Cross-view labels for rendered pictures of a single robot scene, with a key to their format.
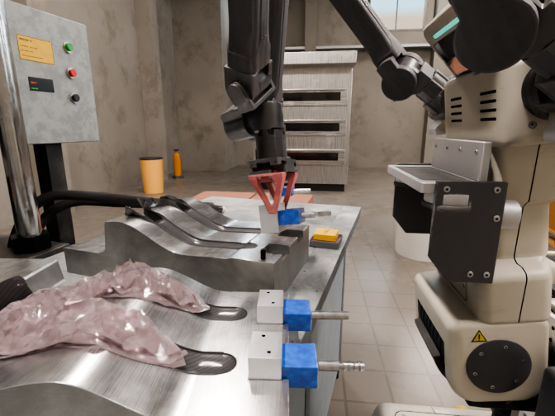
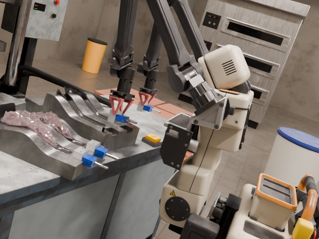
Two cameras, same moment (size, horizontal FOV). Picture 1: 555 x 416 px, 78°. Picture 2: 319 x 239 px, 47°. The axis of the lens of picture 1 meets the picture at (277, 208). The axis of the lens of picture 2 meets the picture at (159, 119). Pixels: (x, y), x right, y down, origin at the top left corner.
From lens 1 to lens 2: 0.95 m
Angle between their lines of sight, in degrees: 8
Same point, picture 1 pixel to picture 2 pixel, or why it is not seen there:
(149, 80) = not seen: outside the picture
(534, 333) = (193, 199)
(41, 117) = (33, 23)
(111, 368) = (36, 137)
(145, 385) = (43, 145)
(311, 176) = not seen: hidden behind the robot
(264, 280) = (99, 140)
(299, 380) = (86, 163)
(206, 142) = not seen: hidden behind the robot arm
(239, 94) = (114, 62)
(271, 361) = (79, 153)
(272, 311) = (91, 146)
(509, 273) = (190, 170)
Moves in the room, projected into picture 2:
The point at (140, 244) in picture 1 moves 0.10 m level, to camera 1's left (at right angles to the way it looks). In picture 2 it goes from (58, 107) to (38, 100)
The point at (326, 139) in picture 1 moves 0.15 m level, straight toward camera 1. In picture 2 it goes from (256, 76) to (255, 76)
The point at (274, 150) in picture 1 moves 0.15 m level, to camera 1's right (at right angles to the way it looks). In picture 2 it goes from (123, 88) to (156, 100)
